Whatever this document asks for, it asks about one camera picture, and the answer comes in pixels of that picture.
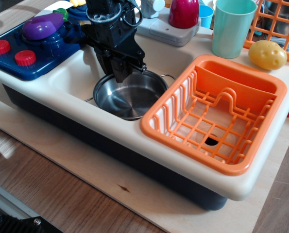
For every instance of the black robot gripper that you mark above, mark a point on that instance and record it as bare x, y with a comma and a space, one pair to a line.
112, 35

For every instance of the stainless steel pan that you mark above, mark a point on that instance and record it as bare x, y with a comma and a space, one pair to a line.
133, 97

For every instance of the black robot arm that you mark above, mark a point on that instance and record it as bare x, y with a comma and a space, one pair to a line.
112, 36

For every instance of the cream toy kitchen sink unit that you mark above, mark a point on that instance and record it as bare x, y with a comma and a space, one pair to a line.
65, 88

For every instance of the orange plastic drying rack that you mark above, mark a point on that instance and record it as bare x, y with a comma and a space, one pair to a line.
216, 112

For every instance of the orange plastic grid rack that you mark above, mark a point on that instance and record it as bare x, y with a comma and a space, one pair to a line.
272, 21

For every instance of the grey toy faucet base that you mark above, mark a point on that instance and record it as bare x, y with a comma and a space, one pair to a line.
155, 24

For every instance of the yellow toy piece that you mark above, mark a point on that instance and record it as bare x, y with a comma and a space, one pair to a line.
77, 3

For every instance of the purple toy eggplant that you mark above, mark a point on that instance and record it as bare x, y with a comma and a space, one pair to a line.
42, 26

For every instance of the magenta plastic cup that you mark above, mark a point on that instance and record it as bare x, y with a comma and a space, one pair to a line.
184, 14

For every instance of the red stove knob right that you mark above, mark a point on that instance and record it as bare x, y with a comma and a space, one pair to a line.
25, 58

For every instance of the blue toy stove top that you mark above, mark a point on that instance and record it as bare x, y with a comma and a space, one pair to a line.
50, 51

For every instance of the small blue plastic cup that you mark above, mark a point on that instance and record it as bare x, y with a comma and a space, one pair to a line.
206, 15

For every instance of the light wooden base board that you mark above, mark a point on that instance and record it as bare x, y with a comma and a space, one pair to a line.
80, 190

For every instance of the mint green plastic cup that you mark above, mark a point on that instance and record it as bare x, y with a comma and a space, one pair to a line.
231, 25

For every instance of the yellow toy potato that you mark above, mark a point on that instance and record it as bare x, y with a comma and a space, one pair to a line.
267, 55

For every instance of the black bracket with screw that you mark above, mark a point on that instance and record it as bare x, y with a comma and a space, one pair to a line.
33, 224

